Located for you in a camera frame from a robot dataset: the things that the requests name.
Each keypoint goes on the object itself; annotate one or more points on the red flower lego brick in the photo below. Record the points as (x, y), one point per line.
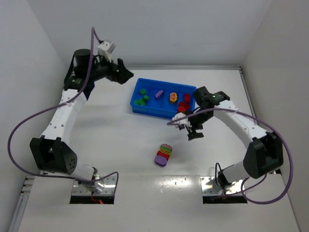
(183, 107)

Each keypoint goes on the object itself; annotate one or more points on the green curved lego brick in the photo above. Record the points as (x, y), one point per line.
(140, 102)

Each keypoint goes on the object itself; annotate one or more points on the yellow printed lego brick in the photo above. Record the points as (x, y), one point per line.
(173, 98)

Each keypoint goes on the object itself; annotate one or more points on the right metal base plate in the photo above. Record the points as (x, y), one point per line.
(209, 187)

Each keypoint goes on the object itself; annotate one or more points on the blue divided plastic bin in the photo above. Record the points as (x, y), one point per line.
(161, 107)

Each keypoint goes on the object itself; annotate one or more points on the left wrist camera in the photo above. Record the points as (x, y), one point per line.
(105, 49)

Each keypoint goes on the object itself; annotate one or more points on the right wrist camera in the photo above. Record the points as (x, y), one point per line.
(180, 122)

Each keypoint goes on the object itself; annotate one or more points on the purple rounded lego brick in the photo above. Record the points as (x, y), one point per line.
(160, 161)

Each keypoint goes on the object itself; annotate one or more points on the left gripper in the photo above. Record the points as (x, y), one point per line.
(115, 72)

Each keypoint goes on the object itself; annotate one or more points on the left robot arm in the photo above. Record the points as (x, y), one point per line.
(51, 150)

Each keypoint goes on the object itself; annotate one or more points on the burger printed lego brick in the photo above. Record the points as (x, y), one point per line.
(166, 149)

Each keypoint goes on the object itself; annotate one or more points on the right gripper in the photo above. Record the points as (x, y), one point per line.
(193, 129)

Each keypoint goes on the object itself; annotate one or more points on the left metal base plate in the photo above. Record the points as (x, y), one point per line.
(104, 187)

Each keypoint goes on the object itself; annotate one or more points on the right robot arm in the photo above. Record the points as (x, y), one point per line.
(264, 149)

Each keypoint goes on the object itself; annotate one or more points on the red round lego brick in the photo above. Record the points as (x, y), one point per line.
(186, 98)

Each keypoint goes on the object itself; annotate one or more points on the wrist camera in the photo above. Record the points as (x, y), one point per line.
(180, 122)
(105, 49)

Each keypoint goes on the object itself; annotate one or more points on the metal base plate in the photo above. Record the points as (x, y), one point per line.
(209, 187)
(104, 187)

